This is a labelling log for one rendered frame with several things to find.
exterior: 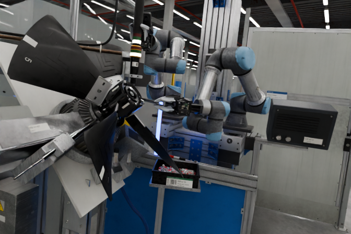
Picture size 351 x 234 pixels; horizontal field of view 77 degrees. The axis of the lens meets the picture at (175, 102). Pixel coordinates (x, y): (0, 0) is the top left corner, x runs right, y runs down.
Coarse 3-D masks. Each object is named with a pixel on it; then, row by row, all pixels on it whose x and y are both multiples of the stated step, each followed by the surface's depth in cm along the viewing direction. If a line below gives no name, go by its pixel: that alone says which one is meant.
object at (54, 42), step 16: (48, 16) 64; (32, 32) 60; (48, 32) 63; (64, 32) 67; (16, 48) 56; (32, 48) 59; (48, 48) 62; (64, 48) 66; (80, 48) 70; (16, 64) 56; (48, 64) 62; (64, 64) 66; (80, 64) 69; (16, 80) 56; (32, 80) 59; (48, 80) 63; (64, 80) 66; (80, 80) 70; (80, 96) 71
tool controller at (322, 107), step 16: (272, 112) 103; (288, 112) 101; (304, 112) 99; (320, 112) 97; (336, 112) 95; (272, 128) 106; (288, 128) 103; (304, 128) 101; (320, 128) 99; (304, 144) 103; (320, 144) 100
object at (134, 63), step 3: (132, 57) 89; (135, 57) 89; (138, 57) 89; (132, 60) 89; (135, 60) 89; (138, 60) 90; (132, 63) 89; (135, 63) 89; (138, 63) 90; (132, 66) 89; (135, 66) 89; (138, 66) 90; (132, 69) 89; (135, 69) 89; (132, 72) 89; (135, 72) 89; (132, 78) 90; (135, 78) 90; (132, 81) 90; (135, 81) 91
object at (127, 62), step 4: (124, 52) 87; (128, 52) 88; (124, 56) 88; (128, 56) 88; (124, 60) 87; (128, 60) 88; (128, 64) 88; (124, 68) 90; (128, 68) 88; (124, 72) 89; (128, 72) 89; (128, 76) 88; (132, 76) 87; (136, 76) 88; (140, 76) 89
